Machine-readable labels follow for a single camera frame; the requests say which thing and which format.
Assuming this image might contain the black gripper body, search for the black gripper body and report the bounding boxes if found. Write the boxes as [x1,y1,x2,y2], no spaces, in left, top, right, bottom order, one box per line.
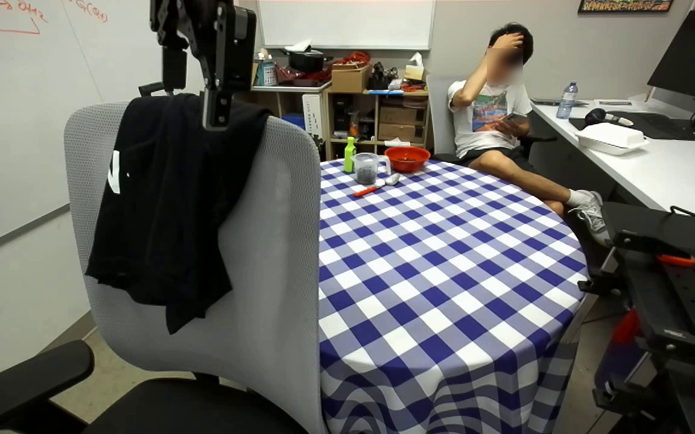
[151,0,258,92]

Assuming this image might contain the black cloth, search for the black cloth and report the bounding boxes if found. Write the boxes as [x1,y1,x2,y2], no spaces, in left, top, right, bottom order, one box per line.
[86,92,273,338]

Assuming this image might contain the grey office chair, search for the grey office chair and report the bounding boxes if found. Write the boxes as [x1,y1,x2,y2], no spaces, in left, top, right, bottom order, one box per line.
[63,100,329,434]

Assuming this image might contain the black chair seat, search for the black chair seat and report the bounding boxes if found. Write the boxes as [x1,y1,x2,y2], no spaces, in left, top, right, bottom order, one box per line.
[80,376,309,434]

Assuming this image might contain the black office chair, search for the black office chair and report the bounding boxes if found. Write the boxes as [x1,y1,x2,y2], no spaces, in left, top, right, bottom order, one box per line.
[514,130,563,175]

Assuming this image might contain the black chair armrest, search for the black chair armrest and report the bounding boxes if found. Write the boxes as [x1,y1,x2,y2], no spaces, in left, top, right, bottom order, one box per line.
[0,338,98,434]

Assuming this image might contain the black suitcase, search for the black suitcase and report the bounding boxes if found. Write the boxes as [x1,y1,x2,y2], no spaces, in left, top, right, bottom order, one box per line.
[136,77,166,100]

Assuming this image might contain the clear plastic container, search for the clear plastic container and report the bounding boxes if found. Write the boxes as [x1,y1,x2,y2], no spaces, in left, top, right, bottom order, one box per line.
[255,46,278,89]

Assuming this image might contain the black pot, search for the black pot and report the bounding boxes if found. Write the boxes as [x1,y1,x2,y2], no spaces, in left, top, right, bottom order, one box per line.
[286,46,329,77]

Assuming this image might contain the wooden storage shelf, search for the wooden storage shelf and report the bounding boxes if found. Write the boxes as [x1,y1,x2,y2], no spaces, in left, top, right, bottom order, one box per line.
[250,80,432,163]

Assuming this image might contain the brown cardboard box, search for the brown cardboard box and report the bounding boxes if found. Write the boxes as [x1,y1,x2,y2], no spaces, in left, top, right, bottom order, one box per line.
[331,63,373,93]

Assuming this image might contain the small green bottle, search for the small green bottle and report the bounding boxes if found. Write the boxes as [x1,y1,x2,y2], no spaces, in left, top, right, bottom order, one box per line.
[341,135,360,175]

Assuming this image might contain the clear plastic cup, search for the clear plastic cup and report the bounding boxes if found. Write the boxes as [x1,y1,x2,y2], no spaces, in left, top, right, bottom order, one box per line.
[354,151,382,187]

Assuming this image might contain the red marker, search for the red marker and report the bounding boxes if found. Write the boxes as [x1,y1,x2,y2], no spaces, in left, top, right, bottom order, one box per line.
[350,180,386,200]

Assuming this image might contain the red bowl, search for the red bowl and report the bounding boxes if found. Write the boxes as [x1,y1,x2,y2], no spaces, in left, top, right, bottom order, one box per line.
[384,144,432,175]

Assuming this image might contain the tissue box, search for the tissue box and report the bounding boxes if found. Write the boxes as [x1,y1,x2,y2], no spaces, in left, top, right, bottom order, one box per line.
[404,51,428,84]

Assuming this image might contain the seated person in white t-shirt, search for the seated person in white t-shirt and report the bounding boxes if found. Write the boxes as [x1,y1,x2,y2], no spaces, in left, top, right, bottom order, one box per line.
[444,22,615,250]

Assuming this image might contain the blue white checkered tablecloth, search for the blue white checkered tablecloth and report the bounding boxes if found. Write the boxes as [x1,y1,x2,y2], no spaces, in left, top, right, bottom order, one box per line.
[317,156,592,434]

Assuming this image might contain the clear water bottle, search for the clear water bottle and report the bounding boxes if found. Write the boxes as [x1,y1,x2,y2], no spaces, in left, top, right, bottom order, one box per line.
[557,80,583,119]

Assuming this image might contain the black keyboard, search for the black keyboard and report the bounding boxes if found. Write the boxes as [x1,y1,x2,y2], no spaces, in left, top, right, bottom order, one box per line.
[569,110,695,139]

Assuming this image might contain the white desk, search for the white desk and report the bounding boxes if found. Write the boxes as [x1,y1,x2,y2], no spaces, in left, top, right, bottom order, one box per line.
[533,93,695,225]

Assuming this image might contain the black robot cart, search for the black robot cart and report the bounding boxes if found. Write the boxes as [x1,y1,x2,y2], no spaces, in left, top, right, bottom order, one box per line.
[592,203,695,434]

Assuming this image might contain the framed wall picture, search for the framed wall picture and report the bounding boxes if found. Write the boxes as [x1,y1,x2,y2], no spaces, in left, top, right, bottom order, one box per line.
[578,0,676,17]

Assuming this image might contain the orange handled clamp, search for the orange handled clamp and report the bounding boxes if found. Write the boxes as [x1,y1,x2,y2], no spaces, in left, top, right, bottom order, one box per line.
[656,250,695,270]

